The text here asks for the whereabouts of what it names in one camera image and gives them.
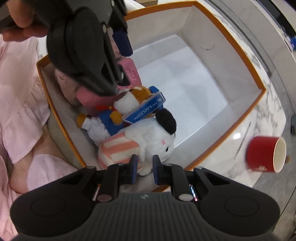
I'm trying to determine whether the white dog plush striped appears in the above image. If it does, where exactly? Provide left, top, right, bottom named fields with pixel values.
left=98, top=108, right=177, bottom=176

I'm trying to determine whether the brown dog plush blue outfit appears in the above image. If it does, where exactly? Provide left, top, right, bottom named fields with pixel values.
left=76, top=85, right=166, bottom=146

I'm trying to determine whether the orange cardboard storage box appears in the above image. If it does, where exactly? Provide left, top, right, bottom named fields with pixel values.
left=36, top=0, right=267, bottom=193

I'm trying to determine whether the person left hand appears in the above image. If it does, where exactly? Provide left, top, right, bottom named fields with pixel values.
left=2, top=0, right=48, bottom=42

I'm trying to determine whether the pink mini backpack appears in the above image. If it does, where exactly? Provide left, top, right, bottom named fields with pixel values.
left=54, top=68, right=81, bottom=106

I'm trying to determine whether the red ceramic mug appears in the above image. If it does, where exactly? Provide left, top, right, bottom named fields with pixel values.
left=246, top=136, right=287, bottom=173

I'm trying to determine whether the smartphone with lit screen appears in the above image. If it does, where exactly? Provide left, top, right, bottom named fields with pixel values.
left=190, top=185, right=199, bottom=202

